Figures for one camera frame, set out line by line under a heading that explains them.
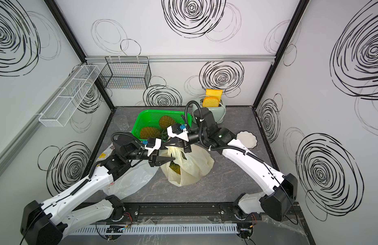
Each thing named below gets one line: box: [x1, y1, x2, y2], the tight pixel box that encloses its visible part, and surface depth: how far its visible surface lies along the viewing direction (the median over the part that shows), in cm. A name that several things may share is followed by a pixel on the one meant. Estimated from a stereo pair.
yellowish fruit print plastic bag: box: [159, 143, 215, 188], surface depth 65 cm
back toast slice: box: [205, 88, 224, 102], surface depth 102 cm
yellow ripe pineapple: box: [168, 160, 181, 176], surface depth 66 cm
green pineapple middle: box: [159, 115, 177, 131], surface depth 101 cm
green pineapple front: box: [139, 126, 162, 139], surface depth 96 cm
